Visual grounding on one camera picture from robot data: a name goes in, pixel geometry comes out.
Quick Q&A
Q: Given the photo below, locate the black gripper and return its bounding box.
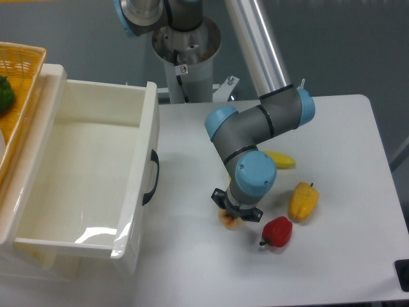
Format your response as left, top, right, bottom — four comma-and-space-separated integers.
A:
211, 188, 263, 222

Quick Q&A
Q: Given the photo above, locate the round orange bread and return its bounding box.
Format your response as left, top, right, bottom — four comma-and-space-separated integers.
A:
218, 209, 243, 230

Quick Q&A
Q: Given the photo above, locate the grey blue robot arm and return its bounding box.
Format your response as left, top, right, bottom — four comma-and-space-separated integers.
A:
114, 1, 315, 222

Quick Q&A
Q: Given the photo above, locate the red bell pepper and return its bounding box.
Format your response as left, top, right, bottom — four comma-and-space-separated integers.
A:
259, 216, 293, 248

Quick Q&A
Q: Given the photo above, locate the yellow banana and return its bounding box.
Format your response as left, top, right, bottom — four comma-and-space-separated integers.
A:
262, 150, 297, 169

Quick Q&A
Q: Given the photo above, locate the yellow bell pepper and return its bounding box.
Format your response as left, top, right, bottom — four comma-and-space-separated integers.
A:
288, 182, 320, 222

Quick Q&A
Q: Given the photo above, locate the white open drawer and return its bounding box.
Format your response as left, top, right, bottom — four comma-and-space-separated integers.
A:
13, 80, 159, 275

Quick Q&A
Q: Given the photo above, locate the black object at edge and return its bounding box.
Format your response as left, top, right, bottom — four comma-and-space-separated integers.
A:
394, 259, 409, 292

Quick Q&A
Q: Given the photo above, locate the green bell pepper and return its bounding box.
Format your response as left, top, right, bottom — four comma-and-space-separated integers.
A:
0, 75, 15, 113

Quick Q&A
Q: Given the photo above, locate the yellow woven basket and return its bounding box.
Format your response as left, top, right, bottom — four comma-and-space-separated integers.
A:
1, 42, 47, 182

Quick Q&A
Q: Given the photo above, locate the black drawer handle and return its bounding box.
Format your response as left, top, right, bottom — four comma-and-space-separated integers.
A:
143, 149, 160, 206

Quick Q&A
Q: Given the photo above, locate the white bracket behind table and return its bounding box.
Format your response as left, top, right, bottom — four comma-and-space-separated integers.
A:
212, 75, 240, 103

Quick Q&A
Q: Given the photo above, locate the black cable on pedestal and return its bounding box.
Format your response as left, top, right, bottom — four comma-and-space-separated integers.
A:
173, 50, 190, 104

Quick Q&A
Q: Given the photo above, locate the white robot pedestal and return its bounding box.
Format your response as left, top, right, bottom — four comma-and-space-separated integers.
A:
152, 17, 221, 104

